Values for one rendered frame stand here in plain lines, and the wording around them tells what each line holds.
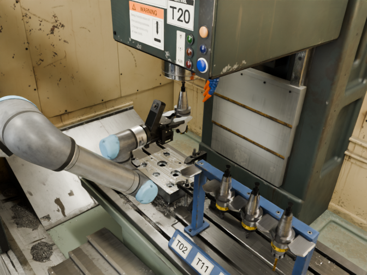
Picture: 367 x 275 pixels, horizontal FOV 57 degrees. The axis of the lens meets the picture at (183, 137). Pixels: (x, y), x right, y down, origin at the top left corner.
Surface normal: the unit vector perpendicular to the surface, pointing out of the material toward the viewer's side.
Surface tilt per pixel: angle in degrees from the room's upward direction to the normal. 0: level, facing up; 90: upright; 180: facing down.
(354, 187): 90
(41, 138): 53
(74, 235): 0
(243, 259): 0
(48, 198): 24
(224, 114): 90
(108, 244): 8
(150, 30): 90
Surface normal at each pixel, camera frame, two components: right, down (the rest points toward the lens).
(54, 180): 0.30, -0.62
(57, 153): 0.59, 0.17
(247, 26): 0.66, 0.40
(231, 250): 0.03, -0.86
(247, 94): -0.75, 0.32
